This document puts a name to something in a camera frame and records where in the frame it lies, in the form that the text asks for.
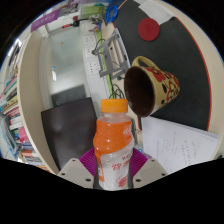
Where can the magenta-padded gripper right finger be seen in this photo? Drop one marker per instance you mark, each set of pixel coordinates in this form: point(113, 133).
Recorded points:
point(150, 170)

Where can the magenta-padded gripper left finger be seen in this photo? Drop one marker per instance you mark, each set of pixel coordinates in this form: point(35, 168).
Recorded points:
point(75, 170)

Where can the orange-capped drink bottle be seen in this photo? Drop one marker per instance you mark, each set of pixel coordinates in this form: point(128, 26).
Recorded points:
point(113, 140)

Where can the white paper sheet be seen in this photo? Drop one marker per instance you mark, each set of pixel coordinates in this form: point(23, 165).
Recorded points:
point(180, 146)

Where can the black computer monitor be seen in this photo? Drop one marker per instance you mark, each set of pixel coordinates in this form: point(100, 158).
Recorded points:
point(70, 130)

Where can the white shelf with books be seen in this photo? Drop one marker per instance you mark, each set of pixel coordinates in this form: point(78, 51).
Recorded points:
point(30, 100)

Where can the yellow mug with red flowers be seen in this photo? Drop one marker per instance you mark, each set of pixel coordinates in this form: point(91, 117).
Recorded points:
point(160, 86)

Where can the grey metal laptop stand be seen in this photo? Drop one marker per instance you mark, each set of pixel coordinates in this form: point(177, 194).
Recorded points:
point(111, 63)

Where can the black desk mat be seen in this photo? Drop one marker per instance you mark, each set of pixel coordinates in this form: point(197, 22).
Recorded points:
point(186, 60)

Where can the flat round red coaster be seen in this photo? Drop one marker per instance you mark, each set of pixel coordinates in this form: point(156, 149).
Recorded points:
point(149, 29)

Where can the dark wine bottle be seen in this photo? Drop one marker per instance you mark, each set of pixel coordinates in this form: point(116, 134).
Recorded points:
point(70, 24)

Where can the white folded napkin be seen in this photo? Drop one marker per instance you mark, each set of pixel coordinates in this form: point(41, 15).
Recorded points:
point(156, 11)

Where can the white wall outlets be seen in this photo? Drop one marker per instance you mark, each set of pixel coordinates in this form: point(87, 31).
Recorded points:
point(90, 53)

